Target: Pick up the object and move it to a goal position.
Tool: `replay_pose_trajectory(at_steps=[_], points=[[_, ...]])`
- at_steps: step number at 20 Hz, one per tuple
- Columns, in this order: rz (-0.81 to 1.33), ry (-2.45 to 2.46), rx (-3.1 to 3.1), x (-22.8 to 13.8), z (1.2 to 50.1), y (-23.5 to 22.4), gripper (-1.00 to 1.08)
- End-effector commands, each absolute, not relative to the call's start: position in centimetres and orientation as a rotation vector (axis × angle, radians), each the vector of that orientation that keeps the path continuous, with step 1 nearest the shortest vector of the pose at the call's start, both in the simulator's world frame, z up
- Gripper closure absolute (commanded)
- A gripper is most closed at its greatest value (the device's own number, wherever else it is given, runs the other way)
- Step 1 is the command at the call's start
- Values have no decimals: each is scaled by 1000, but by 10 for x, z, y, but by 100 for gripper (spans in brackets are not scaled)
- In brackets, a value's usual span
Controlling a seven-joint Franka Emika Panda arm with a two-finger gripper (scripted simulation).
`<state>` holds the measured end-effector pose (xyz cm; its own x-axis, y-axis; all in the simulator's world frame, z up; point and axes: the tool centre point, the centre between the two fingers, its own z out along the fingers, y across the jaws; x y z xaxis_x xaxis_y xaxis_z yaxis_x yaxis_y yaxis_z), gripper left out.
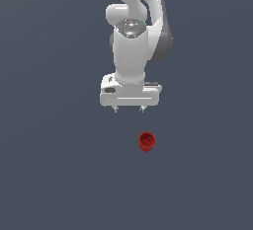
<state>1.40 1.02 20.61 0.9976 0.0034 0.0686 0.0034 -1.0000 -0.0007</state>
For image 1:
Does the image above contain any red cup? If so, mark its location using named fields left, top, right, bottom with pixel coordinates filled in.
left=138, top=131, right=157, bottom=153

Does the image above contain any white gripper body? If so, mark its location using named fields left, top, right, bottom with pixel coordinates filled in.
left=99, top=72, right=163, bottom=108

